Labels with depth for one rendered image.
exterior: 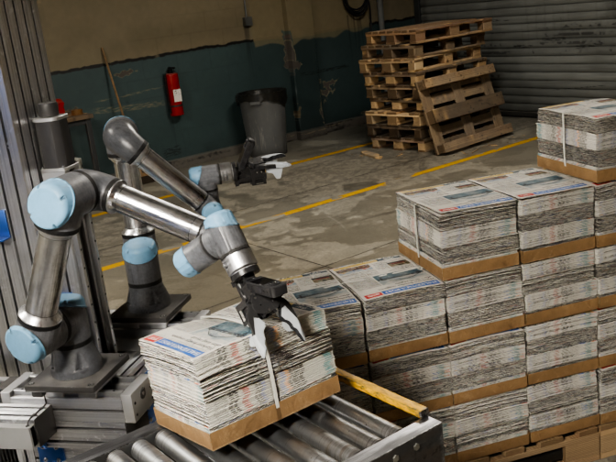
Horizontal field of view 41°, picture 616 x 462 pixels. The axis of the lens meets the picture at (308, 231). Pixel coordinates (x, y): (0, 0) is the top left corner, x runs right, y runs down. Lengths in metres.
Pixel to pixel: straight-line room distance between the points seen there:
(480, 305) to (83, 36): 7.06
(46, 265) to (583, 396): 1.97
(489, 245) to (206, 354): 1.26
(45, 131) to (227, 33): 7.66
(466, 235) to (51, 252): 1.33
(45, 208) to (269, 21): 8.51
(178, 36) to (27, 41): 7.21
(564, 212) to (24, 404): 1.84
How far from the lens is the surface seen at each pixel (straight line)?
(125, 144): 2.78
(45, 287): 2.26
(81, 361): 2.49
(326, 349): 2.06
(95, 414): 2.52
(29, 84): 2.65
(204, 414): 1.92
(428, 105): 8.93
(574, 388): 3.21
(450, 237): 2.76
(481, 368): 2.97
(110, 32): 9.46
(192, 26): 9.92
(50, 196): 2.12
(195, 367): 1.87
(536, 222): 2.90
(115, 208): 2.22
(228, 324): 2.06
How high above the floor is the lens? 1.80
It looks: 16 degrees down
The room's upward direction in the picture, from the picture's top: 7 degrees counter-clockwise
